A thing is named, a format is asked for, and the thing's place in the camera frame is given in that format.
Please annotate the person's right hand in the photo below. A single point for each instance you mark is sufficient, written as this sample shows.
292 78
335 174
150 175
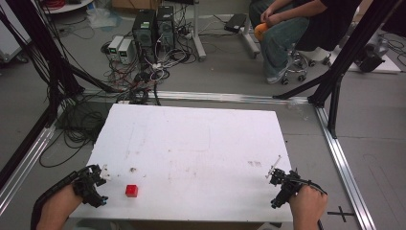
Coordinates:
308 204

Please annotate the black frame post with braces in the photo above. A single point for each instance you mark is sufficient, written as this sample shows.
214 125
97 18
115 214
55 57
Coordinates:
346 48

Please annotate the red cube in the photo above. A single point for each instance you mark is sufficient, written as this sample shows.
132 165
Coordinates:
131 190

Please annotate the white power strip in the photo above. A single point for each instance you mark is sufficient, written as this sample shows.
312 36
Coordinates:
156 66

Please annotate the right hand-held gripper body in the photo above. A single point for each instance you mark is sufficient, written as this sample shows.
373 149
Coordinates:
287 187

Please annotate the clear plastic bag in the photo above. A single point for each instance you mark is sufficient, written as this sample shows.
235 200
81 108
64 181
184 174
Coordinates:
102 17

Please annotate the black computer tower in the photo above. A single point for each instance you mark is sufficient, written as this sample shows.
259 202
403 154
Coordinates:
166 27
144 28

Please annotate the black flat box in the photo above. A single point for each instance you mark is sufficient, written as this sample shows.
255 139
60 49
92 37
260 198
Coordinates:
235 22

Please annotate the white round table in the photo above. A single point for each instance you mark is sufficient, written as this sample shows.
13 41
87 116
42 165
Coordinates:
68 6

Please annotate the black device on white board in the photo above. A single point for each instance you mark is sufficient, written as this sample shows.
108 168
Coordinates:
370 60

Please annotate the white cabinet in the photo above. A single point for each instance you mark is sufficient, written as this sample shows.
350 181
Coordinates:
9 41

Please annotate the white power supply unit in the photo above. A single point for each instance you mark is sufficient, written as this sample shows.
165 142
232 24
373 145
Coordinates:
126 51
115 47

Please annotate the white desk leg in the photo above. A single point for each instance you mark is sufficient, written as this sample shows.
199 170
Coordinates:
198 35
250 40

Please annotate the cardboard box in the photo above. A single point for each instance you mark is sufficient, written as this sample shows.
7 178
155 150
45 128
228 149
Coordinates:
135 4

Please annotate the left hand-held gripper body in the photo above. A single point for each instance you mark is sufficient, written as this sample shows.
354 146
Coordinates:
88 187

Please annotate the chrome wheeled stool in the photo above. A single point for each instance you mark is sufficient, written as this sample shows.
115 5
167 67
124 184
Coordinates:
298 65

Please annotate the orange round object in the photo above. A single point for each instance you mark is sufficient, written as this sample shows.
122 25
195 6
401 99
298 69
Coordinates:
260 31

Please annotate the aluminium floor rail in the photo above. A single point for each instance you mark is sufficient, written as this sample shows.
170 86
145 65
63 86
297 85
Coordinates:
24 166
343 166
223 96

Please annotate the person's left hand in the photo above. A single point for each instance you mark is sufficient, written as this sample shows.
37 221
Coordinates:
62 202

